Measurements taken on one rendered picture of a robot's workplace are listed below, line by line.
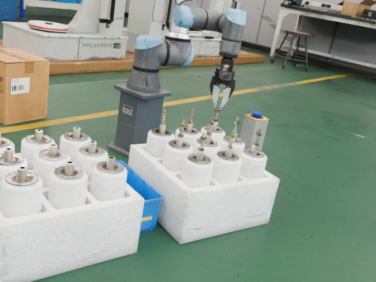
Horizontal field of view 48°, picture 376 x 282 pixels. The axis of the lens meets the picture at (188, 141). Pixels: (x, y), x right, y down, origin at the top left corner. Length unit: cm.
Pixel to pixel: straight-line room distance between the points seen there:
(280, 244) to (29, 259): 80
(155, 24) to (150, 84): 229
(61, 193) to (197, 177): 42
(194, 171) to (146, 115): 60
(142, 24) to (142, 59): 230
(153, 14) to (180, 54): 218
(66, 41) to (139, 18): 100
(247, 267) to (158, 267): 27
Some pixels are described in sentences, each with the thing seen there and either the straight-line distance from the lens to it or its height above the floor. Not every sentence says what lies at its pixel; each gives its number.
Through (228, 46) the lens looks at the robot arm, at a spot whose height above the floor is 57.
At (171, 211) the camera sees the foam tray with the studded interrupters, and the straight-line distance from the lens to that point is 136.
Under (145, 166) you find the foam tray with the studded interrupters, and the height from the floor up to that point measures 15.
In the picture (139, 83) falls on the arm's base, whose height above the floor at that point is 34.
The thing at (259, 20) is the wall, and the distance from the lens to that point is 707.
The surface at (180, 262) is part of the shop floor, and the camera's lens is 128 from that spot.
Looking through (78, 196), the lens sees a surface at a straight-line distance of 113.
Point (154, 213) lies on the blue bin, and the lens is 136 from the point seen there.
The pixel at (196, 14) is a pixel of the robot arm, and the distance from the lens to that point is 157.
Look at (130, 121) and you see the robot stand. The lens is 186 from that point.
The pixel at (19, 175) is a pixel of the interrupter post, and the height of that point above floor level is 27.
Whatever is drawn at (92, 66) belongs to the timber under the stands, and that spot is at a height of 5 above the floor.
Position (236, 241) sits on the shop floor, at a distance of 144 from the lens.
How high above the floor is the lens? 74
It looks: 20 degrees down
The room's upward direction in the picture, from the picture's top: 10 degrees clockwise
